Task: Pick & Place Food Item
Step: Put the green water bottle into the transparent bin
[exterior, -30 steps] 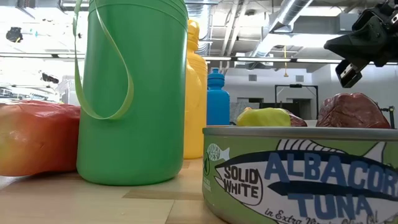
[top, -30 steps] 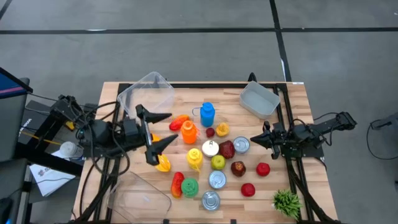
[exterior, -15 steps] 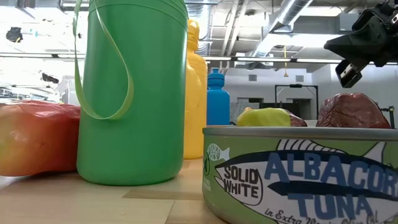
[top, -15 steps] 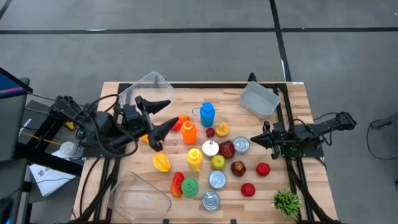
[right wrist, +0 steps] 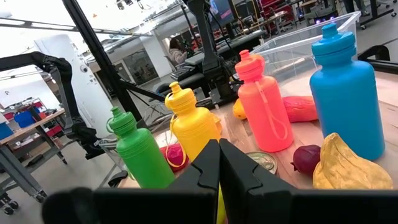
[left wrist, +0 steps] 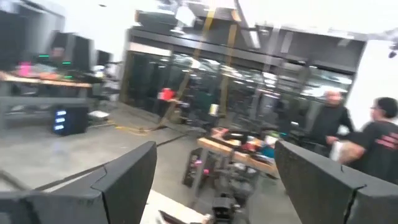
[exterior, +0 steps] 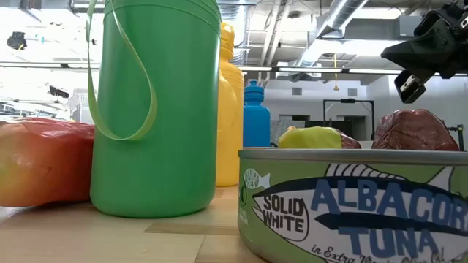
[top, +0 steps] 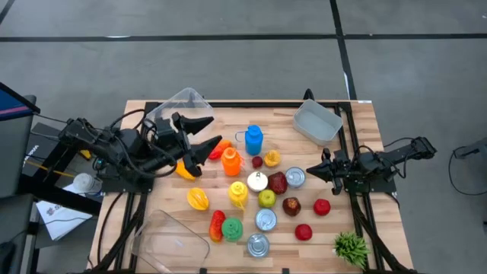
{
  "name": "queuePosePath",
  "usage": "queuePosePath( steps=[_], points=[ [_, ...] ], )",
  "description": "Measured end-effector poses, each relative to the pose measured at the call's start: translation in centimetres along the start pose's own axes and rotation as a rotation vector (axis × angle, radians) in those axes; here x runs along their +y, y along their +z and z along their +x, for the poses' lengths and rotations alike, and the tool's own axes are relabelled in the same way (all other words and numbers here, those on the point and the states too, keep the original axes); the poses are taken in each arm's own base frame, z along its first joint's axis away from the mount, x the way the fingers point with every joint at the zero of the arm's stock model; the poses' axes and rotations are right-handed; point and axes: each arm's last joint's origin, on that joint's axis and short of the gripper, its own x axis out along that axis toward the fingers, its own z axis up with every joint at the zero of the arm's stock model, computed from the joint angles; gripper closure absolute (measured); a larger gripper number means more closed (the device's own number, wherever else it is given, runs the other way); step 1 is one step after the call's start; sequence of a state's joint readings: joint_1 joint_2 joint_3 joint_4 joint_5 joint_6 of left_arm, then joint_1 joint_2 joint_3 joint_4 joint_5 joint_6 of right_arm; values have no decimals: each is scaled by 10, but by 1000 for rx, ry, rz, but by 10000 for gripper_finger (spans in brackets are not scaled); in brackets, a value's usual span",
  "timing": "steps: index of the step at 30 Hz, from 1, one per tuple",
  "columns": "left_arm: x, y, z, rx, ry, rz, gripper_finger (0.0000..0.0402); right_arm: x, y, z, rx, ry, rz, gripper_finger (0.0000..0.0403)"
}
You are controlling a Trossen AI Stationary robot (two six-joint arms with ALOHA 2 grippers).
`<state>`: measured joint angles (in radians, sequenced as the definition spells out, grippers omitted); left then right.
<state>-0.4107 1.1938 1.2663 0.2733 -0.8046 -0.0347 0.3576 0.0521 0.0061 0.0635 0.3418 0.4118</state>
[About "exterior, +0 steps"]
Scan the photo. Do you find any dark red toy fruit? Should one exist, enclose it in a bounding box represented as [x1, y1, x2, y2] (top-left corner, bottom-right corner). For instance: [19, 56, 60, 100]
[338, 130, 363, 150]

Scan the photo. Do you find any yellow plastic water bottle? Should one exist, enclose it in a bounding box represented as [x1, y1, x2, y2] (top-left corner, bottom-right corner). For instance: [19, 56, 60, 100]
[215, 22, 245, 188]

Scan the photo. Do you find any black ceiling cord reel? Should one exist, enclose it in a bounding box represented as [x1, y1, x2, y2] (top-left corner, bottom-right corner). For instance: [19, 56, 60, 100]
[7, 31, 27, 51]

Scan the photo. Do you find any green label tuna can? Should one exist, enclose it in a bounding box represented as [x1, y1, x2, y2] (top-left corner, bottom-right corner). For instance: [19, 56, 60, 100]
[237, 148, 468, 263]

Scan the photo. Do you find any silver ventilation duct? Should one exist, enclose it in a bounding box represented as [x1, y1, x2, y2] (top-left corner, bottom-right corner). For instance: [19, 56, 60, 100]
[295, 0, 369, 69]
[219, 2, 250, 66]

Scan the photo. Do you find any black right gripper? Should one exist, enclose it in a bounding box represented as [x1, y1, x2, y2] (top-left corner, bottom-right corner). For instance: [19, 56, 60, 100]
[380, 0, 468, 104]

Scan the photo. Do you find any large red yellow toy mango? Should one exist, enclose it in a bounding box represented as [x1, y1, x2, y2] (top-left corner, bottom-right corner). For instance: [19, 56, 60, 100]
[0, 117, 96, 208]

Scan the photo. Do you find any blue plastic water bottle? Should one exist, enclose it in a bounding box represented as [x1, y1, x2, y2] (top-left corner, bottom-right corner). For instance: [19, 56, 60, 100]
[243, 79, 271, 148]

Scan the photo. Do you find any black background rig frame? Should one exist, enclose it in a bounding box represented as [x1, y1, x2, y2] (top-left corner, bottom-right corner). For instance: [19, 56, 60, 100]
[322, 98, 376, 140]

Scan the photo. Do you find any green plastic water bottle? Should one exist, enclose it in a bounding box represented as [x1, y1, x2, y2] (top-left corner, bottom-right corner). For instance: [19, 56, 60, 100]
[86, 0, 222, 219]

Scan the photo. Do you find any yellow green toy pear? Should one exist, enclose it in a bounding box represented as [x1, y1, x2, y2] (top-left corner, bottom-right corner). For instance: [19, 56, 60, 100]
[277, 126, 344, 150]

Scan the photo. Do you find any dark red toy pomegranate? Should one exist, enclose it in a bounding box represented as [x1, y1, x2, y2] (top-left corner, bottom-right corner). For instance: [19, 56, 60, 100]
[371, 108, 461, 152]

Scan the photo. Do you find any black ceiling device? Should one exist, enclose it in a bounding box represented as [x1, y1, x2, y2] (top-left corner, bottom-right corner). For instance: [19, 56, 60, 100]
[49, 85, 70, 99]

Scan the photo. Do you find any yellow hanging pendant cord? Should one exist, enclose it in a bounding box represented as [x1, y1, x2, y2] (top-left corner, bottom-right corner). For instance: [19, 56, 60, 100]
[332, 53, 340, 91]

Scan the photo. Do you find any long ceiling light strip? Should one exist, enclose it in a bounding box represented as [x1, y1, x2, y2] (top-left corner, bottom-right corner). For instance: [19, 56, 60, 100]
[0, 61, 468, 77]

